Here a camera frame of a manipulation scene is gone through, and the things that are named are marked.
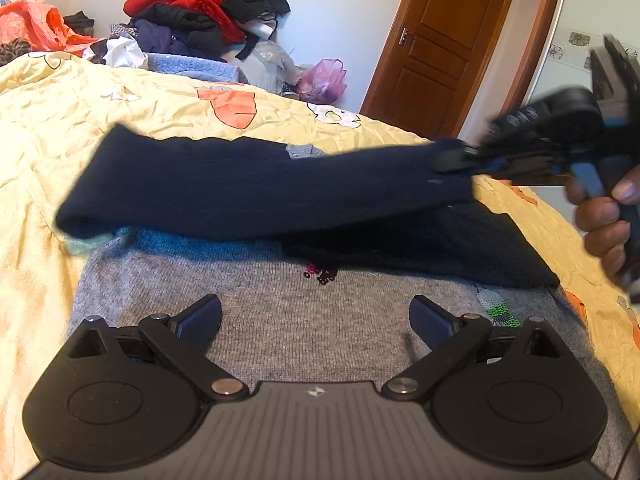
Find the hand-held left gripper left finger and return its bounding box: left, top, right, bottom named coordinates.
left=67, top=293, right=250, bottom=402

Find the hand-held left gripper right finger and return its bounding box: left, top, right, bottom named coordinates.
left=380, top=294, right=570, bottom=404

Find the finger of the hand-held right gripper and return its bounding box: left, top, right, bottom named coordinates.
left=479, top=102, right=551, bottom=153
left=431, top=141, right=571, bottom=182

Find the grey sweater with navy sleeves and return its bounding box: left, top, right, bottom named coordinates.
left=54, top=124, right=632, bottom=480

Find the person's right hand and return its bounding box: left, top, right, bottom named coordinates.
left=565, top=164, right=640, bottom=303

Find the brown wooden door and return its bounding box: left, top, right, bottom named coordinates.
left=361, top=0, right=521, bottom=140

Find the pink plastic bag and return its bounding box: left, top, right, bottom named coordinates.
left=296, top=58, right=348, bottom=106

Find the clear plastic bag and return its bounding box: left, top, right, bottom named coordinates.
left=239, top=40, right=303, bottom=97

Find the yellow printed blanket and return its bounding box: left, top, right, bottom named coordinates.
left=0, top=52, right=640, bottom=480

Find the light blue knit cloth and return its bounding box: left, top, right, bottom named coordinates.
left=146, top=52, right=241, bottom=83

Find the white and black cloth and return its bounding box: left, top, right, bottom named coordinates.
left=82, top=32, right=150, bottom=70

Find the black puffy jacket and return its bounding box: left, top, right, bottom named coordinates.
left=129, top=2, right=226, bottom=57

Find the dark cloth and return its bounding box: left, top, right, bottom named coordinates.
left=63, top=10, right=97, bottom=37

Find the leopard print cloth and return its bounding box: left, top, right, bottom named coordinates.
left=0, top=37, right=33, bottom=67

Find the orange plastic bag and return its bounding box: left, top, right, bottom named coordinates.
left=0, top=1, right=98, bottom=52

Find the brown wooden door frame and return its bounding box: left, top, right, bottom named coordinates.
left=359, top=0, right=573, bottom=141

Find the black cable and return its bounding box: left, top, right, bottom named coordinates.
left=614, top=427, right=640, bottom=480

